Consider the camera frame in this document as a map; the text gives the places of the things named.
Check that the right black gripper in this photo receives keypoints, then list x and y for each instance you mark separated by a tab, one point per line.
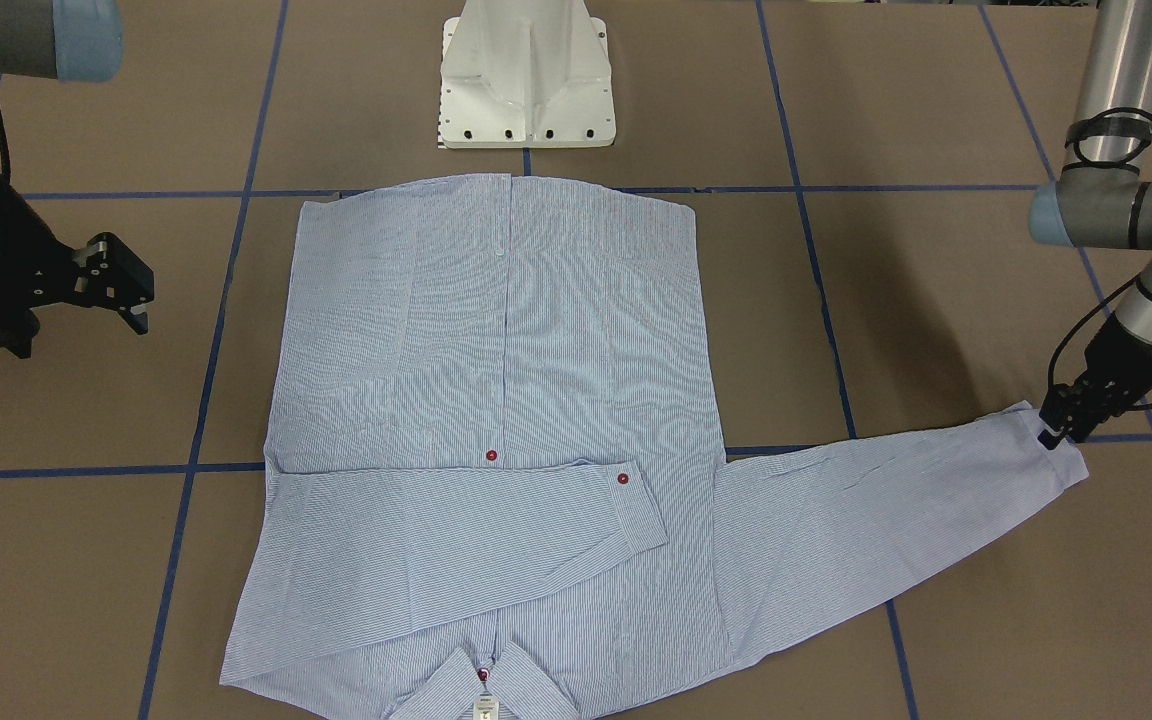
18	247

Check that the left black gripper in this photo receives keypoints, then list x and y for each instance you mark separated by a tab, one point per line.
1119	365

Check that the light blue striped shirt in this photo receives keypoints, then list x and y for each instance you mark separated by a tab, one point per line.
496	478

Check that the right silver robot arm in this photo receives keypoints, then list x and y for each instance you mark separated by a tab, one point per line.
69	41

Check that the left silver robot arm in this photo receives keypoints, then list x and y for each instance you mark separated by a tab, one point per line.
1102	199

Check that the brown paper table mat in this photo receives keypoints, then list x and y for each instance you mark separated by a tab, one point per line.
860	177

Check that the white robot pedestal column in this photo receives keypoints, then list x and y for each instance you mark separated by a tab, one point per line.
526	75

